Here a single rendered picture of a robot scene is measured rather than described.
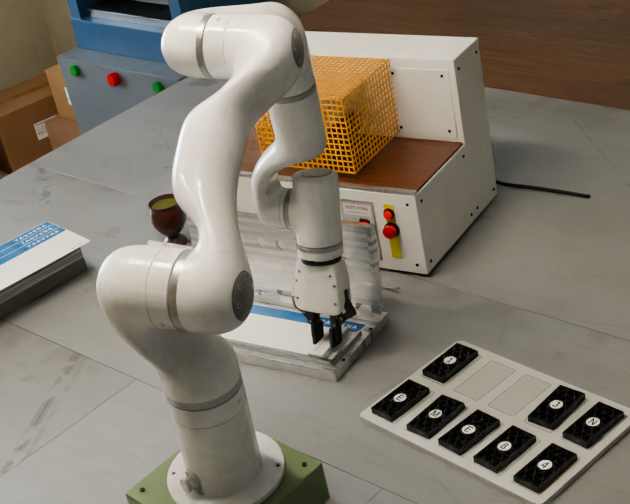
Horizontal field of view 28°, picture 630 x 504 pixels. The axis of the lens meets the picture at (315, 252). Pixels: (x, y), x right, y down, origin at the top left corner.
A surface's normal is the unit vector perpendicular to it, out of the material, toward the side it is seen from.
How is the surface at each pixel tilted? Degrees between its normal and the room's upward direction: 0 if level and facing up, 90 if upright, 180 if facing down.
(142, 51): 90
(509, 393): 0
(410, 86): 90
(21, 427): 0
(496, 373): 0
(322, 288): 78
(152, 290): 59
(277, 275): 83
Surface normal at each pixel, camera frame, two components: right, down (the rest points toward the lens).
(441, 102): -0.51, 0.51
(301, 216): -0.45, 0.32
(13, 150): 0.60, 0.29
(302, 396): -0.18, -0.85
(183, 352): 0.18, -0.52
